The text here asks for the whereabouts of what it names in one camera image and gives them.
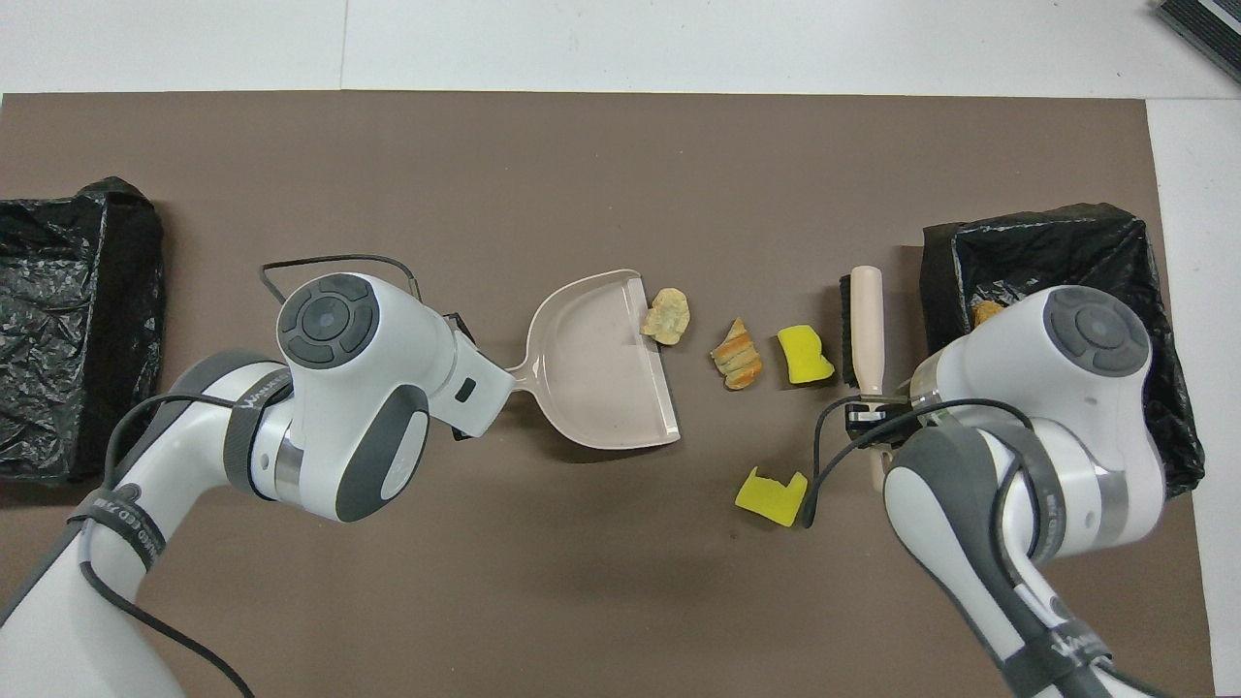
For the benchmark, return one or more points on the beige hand brush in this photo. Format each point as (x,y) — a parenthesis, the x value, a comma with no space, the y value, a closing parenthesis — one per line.
(868,330)

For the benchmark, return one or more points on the brown bread roll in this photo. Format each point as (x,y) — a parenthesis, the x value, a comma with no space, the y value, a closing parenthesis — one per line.
(987,312)

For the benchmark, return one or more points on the striped croissant piece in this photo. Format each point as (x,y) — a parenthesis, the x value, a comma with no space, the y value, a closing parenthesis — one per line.
(737,355)

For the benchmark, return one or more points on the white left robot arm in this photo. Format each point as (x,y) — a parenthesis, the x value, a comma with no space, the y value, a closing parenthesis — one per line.
(330,388)

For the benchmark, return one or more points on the notched yellow sponge piece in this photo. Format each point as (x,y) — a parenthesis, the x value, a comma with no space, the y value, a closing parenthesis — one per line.
(769,496)

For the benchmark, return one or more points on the pale bread piece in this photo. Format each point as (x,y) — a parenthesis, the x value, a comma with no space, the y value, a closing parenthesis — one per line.
(667,316)

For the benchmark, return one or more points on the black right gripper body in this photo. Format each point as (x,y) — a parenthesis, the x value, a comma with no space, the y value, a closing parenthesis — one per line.
(897,431)

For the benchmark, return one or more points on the beige plastic dustpan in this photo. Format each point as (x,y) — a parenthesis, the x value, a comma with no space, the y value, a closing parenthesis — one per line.
(601,378)

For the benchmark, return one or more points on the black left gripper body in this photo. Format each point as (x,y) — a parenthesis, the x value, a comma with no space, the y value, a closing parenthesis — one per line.
(461,328)

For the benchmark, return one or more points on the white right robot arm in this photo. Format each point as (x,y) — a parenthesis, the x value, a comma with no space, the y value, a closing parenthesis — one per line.
(1066,388)

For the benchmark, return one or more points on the black bag lined bin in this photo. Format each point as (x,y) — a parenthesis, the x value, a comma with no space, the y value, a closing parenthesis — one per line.
(1047,252)
(68,330)

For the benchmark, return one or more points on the dark ribbed box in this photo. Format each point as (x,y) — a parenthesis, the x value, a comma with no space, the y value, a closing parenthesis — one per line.
(1202,29)

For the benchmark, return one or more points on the brown table mat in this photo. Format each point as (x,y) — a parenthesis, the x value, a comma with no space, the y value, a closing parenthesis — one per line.
(485,174)

